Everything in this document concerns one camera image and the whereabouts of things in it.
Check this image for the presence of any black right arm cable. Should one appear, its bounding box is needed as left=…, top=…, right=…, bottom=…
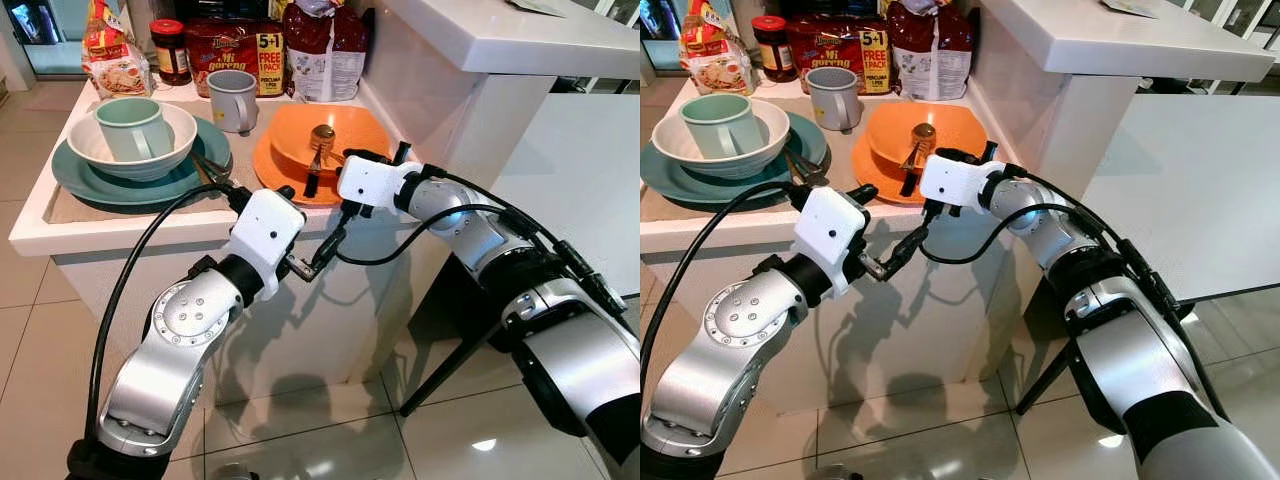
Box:
left=1015, top=170, right=1229, bottom=421
left=865, top=200, right=1131, bottom=283
left=300, top=200, right=546, bottom=283
left=430, top=168, right=627, bottom=313

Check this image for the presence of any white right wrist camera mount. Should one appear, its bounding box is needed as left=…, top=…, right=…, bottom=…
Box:
left=337, top=155, right=423, bottom=216
left=920, top=155, right=1006, bottom=213

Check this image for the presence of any mint green mug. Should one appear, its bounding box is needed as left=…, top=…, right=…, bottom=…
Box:
left=680, top=93, right=766, bottom=161
left=94, top=97, right=176, bottom=163

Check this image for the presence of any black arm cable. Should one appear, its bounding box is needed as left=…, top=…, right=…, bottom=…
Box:
left=1015, top=170, right=1229, bottom=421
left=85, top=182, right=241, bottom=446
left=300, top=200, right=546, bottom=283
left=430, top=168, right=627, bottom=313
left=640, top=182, right=806, bottom=411
left=865, top=200, right=1131, bottom=283

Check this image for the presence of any white bowl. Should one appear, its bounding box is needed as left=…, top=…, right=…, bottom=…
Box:
left=652, top=98, right=791, bottom=181
left=67, top=100, right=199, bottom=183

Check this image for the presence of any white counter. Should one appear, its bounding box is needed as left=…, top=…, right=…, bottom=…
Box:
left=8, top=75, right=471, bottom=401
left=640, top=75, right=1076, bottom=416

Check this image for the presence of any white raised countertop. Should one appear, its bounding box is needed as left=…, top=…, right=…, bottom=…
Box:
left=975, top=0, right=1276, bottom=201
left=370, top=0, right=641, bottom=201

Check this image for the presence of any red lidded jar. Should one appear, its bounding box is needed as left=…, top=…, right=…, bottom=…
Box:
left=752, top=15, right=793, bottom=83
left=150, top=18, right=192, bottom=86

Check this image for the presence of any orange bowl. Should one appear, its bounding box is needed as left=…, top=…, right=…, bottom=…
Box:
left=866, top=102, right=989, bottom=169
left=268, top=103, right=389, bottom=171

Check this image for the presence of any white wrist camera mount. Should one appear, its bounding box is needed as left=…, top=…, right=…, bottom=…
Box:
left=920, top=155, right=1006, bottom=213
left=795, top=186, right=869, bottom=299
left=228, top=188, right=307, bottom=301
left=337, top=155, right=423, bottom=216

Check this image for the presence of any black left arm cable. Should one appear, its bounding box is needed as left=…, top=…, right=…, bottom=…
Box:
left=640, top=182, right=806, bottom=411
left=85, top=182, right=241, bottom=446

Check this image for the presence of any teal plate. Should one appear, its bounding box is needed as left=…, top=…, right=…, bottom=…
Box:
left=640, top=115, right=829, bottom=204
left=52, top=115, right=234, bottom=208

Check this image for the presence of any orange plate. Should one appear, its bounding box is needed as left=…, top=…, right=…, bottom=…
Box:
left=852, top=103, right=991, bottom=206
left=252, top=105, right=396, bottom=207

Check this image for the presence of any grey mug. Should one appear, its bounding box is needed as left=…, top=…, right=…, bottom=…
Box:
left=207, top=70, right=261, bottom=135
left=805, top=67, right=863, bottom=132

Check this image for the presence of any white and red bag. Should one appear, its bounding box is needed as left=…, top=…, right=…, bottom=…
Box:
left=888, top=0, right=976, bottom=101
left=283, top=0, right=368, bottom=103

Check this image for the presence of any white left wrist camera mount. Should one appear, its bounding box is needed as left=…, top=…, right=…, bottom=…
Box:
left=228, top=188, right=307, bottom=301
left=795, top=186, right=869, bottom=299

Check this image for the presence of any dark cutlery piece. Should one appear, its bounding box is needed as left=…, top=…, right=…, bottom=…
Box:
left=190, top=150, right=236, bottom=188
left=785, top=150, right=831, bottom=188

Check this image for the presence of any yellow red noodle packet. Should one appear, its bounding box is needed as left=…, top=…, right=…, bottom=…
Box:
left=680, top=0, right=756, bottom=97
left=82, top=0, right=153, bottom=99

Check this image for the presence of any red noodle multipack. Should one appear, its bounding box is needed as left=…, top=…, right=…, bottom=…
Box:
left=787, top=15, right=893, bottom=96
left=185, top=18, right=287, bottom=99

